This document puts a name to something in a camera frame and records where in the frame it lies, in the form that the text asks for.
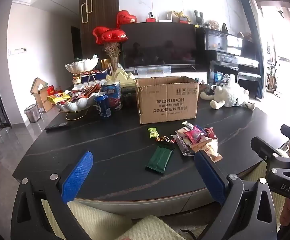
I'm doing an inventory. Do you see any gold loop wall ornament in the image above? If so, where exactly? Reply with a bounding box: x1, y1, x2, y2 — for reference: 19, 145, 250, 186
82, 0, 94, 24

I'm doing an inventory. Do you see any red heart balloon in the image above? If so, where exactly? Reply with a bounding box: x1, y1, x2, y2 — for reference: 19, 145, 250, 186
117, 10, 137, 28
93, 26, 110, 45
102, 29, 128, 43

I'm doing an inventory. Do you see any dark green snack packet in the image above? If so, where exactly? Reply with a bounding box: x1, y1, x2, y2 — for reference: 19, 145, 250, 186
145, 145, 173, 174

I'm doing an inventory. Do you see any dark bunny figure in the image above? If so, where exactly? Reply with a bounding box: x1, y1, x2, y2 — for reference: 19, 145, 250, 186
194, 10, 203, 27

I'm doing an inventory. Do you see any red snack packet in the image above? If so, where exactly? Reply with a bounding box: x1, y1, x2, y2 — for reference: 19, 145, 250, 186
204, 127, 218, 140

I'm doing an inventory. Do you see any grey trash bin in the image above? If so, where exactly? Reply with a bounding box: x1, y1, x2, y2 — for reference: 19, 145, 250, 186
24, 104, 42, 123

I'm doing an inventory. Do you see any pale yellow mountain ornament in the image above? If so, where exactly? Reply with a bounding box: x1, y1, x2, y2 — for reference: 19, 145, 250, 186
106, 67, 135, 88

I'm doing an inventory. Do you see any brown cardboard box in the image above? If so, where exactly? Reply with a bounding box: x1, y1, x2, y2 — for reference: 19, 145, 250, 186
135, 76, 200, 125

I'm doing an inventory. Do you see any pink snack packet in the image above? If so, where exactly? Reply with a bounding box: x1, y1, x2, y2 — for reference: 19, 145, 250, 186
184, 126, 207, 145

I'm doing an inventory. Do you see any black remote control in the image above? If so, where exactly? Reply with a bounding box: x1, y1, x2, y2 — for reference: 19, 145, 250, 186
45, 122, 69, 132

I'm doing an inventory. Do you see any open cardboard box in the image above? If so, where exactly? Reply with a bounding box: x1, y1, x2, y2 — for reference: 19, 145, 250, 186
30, 77, 55, 113

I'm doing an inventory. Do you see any blue soda can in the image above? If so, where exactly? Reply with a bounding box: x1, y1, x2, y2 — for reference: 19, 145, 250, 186
94, 92, 112, 119

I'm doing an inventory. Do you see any dried flower bunch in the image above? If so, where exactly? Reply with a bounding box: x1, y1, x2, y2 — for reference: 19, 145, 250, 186
104, 41, 122, 72

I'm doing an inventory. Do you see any black piano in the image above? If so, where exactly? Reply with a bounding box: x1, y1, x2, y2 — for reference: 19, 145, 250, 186
195, 27, 261, 80

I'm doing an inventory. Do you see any black television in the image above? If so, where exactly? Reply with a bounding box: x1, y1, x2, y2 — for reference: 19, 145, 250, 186
120, 22, 197, 70

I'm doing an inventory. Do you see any white two-tier bowl stand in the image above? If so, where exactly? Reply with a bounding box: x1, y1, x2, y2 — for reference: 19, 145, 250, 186
56, 59, 99, 121

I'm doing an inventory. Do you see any orange cream snack packet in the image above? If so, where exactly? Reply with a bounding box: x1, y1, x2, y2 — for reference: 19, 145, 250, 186
191, 139, 223, 163

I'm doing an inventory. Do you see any pile of snack packets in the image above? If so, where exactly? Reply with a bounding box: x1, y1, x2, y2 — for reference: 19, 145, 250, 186
47, 83, 102, 105

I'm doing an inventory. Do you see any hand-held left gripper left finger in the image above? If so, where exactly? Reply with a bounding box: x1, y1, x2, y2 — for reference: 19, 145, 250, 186
10, 151, 94, 240

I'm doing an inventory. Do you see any dark brown snack stick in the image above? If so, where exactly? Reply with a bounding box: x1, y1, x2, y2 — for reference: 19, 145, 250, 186
171, 134, 193, 156

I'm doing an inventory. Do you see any white plush sheep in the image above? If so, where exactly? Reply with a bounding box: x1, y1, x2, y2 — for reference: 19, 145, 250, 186
200, 74, 256, 110

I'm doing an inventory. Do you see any blue round tin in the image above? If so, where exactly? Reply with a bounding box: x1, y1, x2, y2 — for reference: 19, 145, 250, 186
102, 81, 122, 110

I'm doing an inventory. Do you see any cream knitted cloth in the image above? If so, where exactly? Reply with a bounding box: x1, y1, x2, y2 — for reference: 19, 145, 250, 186
41, 200, 185, 240

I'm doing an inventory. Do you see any red white clear packet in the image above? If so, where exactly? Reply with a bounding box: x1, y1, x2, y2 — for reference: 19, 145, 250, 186
175, 127, 193, 143

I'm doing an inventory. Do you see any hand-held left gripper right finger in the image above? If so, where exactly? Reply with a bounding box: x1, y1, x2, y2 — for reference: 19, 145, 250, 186
194, 151, 279, 240

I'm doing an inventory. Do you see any dark curtain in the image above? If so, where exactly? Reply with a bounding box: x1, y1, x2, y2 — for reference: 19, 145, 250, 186
237, 0, 266, 100

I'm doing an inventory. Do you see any gold table ornament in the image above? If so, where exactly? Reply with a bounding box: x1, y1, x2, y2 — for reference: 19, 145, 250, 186
168, 10, 191, 24

